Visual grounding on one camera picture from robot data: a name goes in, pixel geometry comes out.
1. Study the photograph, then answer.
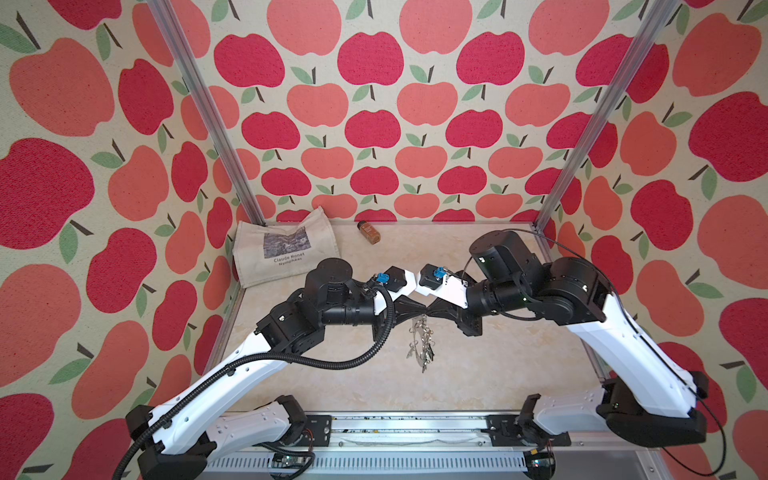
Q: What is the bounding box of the metal key organizer plate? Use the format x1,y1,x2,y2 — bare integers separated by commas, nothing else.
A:
406,315,434,373

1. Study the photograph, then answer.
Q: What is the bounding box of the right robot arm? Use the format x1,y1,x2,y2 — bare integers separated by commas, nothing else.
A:
417,229,708,448

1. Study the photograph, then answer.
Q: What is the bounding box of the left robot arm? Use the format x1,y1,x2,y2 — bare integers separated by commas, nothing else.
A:
112,258,450,479

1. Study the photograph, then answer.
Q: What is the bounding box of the small amber bottle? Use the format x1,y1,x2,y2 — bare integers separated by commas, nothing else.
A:
357,221,381,245

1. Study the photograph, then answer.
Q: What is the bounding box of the beige printed tote bag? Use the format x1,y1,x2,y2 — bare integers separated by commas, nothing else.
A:
233,208,340,288

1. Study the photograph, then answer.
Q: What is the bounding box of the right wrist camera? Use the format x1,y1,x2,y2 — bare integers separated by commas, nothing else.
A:
415,264,468,309

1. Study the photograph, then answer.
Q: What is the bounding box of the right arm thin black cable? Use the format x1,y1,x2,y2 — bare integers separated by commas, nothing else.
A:
458,227,728,478

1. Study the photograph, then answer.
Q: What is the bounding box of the front aluminium rail base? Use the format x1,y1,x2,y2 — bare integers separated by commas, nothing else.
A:
146,410,661,480

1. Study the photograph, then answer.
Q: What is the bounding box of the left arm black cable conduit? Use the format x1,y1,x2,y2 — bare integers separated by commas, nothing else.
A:
110,284,397,480

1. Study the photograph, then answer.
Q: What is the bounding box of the right aluminium frame post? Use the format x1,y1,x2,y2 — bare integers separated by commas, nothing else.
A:
532,0,682,233

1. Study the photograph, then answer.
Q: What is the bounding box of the aluminium frame post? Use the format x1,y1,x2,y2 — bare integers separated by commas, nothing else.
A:
148,0,266,226
532,0,682,233

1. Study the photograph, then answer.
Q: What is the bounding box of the left aluminium frame post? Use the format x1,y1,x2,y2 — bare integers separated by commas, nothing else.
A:
148,0,266,226

